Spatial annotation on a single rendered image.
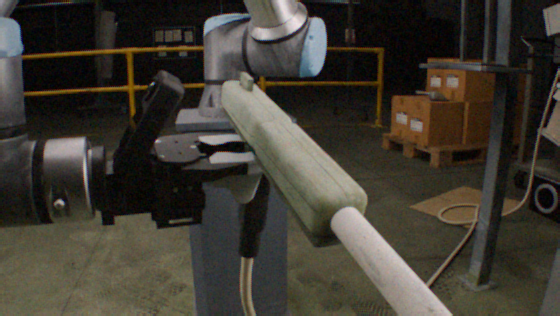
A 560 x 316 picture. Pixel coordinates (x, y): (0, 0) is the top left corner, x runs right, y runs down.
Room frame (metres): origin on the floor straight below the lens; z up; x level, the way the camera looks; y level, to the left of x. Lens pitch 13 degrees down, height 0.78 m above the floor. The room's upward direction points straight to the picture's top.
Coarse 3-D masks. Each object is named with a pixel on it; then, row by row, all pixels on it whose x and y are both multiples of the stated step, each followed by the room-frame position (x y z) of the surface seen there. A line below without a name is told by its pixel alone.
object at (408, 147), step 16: (384, 144) 3.52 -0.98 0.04; (400, 144) 3.60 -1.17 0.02; (416, 144) 3.12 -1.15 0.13; (464, 144) 3.03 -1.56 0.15; (480, 144) 3.05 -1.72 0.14; (512, 144) 3.10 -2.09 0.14; (528, 144) 3.18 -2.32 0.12; (432, 160) 2.87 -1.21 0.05; (448, 160) 2.84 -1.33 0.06; (464, 160) 2.96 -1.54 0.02; (480, 160) 2.96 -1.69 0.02
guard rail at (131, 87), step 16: (128, 48) 4.14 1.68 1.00; (144, 48) 4.19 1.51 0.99; (160, 48) 4.23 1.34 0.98; (176, 48) 4.26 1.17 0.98; (192, 48) 4.30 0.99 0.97; (336, 48) 4.67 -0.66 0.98; (352, 48) 4.72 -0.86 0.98; (368, 48) 4.77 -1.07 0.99; (128, 64) 4.14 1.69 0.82; (128, 80) 4.15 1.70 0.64
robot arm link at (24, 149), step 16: (0, 144) 0.31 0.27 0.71; (16, 144) 0.33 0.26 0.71; (32, 144) 0.34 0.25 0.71; (0, 160) 0.31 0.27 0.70; (16, 160) 0.32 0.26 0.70; (32, 160) 0.32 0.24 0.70; (0, 176) 0.30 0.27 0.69; (16, 176) 0.31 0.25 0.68; (32, 176) 0.31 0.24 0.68; (0, 192) 0.30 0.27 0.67; (16, 192) 0.30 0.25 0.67; (32, 192) 0.31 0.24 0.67; (0, 208) 0.30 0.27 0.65; (16, 208) 0.30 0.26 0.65; (32, 208) 0.31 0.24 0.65; (0, 224) 0.31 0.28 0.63; (16, 224) 0.31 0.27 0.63; (32, 224) 0.32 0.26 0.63
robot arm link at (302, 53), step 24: (264, 0) 0.85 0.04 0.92; (288, 0) 0.88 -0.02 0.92; (264, 24) 0.90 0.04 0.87; (288, 24) 0.90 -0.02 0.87; (312, 24) 0.93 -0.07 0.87; (264, 48) 0.93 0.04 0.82; (288, 48) 0.92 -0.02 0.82; (312, 48) 0.92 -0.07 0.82; (264, 72) 1.00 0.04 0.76; (288, 72) 0.97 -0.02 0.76; (312, 72) 0.95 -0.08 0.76
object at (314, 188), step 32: (224, 96) 0.51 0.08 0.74; (256, 96) 0.47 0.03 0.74; (256, 128) 0.40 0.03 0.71; (288, 128) 0.38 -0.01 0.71; (256, 160) 0.39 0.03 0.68; (288, 160) 0.32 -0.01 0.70; (320, 160) 0.32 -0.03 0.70; (256, 192) 0.44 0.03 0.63; (288, 192) 0.31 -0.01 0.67; (320, 192) 0.27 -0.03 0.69; (352, 192) 0.27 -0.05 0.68; (256, 224) 0.45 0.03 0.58; (320, 224) 0.26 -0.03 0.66; (352, 224) 0.25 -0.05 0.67; (256, 256) 0.47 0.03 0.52; (384, 256) 0.21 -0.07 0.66; (384, 288) 0.20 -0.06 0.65; (416, 288) 0.19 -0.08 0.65
